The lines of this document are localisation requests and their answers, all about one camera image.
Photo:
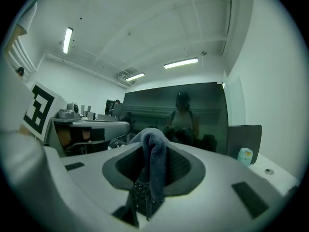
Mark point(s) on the person's light shirt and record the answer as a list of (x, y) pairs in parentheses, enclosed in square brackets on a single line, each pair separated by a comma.
[(27, 18)]

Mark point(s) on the black monitor left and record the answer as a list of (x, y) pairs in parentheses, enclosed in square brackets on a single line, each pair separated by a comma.
[(107, 118)]

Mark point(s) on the person's left hand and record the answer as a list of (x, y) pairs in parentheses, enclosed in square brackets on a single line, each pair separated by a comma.
[(64, 136)]

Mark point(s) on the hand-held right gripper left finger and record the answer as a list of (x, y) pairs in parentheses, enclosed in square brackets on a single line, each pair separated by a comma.
[(87, 180)]

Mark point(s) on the person's left forearm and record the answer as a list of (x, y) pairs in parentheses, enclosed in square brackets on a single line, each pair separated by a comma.
[(25, 129)]

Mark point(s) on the pale green bottle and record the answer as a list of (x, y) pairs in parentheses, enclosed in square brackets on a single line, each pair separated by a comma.
[(244, 156)]

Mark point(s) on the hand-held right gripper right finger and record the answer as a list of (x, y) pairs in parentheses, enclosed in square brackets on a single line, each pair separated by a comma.
[(217, 182)]

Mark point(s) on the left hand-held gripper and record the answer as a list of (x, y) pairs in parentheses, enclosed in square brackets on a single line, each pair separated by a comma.
[(41, 107)]

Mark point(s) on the black desktop box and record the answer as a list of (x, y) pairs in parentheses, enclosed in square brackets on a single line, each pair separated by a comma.
[(117, 144)]

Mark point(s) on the black monitor with white sticker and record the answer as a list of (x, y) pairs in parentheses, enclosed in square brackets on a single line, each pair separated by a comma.
[(149, 100)]

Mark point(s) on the ceiling air vent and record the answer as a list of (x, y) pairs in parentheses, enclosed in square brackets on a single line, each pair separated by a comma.
[(128, 74)]

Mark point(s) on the ceiling strip light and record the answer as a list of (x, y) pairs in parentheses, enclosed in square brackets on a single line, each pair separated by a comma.
[(68, 40), (181, 63), (135, 76)]

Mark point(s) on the grey desk divider panel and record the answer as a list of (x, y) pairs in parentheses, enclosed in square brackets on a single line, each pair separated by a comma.
[(243, 139)]

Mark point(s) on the black keyboard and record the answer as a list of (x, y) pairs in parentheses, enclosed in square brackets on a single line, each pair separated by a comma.
[(141, 194)]

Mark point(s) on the round grey desk grommet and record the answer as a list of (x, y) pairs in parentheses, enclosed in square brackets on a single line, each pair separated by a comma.
[(269, 171)]

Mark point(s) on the dark grey-blue cloth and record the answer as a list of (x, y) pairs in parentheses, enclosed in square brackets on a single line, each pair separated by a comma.
[(154, 158)]

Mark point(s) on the grey fisheye camera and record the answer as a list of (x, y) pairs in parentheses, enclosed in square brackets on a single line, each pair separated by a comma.
[(70, 110)]

